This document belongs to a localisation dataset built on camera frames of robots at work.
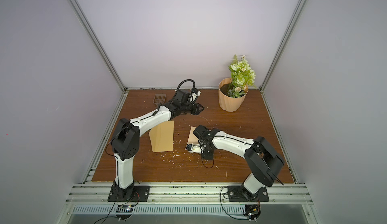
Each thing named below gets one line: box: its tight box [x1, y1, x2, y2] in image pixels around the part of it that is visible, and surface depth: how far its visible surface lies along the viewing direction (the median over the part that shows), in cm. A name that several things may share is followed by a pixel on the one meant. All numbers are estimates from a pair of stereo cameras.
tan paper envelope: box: [148, 120, 175, 153], surface depth 94 cm
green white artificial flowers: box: [227, 53, 257, 99], surface depth 92 cm
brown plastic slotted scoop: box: [153, 93, 167, 108], surface depth 116 cm
